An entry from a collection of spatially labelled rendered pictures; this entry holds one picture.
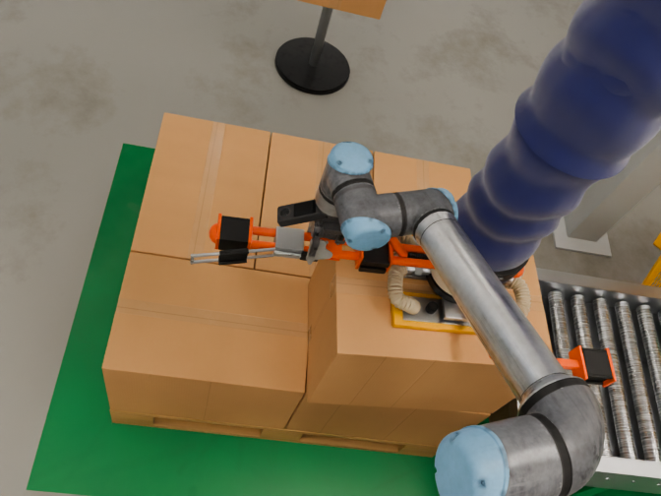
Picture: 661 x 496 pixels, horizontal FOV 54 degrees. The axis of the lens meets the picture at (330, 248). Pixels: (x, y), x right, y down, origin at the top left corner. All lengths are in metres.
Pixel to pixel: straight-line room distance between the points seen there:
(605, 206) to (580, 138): 2.04
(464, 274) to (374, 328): 0.57
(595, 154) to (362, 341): 0.76
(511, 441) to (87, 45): 3.01
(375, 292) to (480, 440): 0.90
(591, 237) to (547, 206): 2.11
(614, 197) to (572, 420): 2.30
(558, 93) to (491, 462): 0.63
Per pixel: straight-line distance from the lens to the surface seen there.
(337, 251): 1.61
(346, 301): 1.71
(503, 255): 1.51
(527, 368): 1.05
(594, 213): 3.29
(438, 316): 1.75
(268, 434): 2.47
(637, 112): 1.19
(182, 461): 2.49
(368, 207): 1.27
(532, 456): 0.93
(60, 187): 3.01
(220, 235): 1.57
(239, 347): 2.05
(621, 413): 2.44
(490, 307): 1.12
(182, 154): 2.41
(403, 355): 1.70
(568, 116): 1.21
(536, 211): 1.37
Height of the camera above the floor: 2.43
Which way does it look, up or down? 57 degrees down
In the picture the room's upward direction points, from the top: 23 degrees clockwise
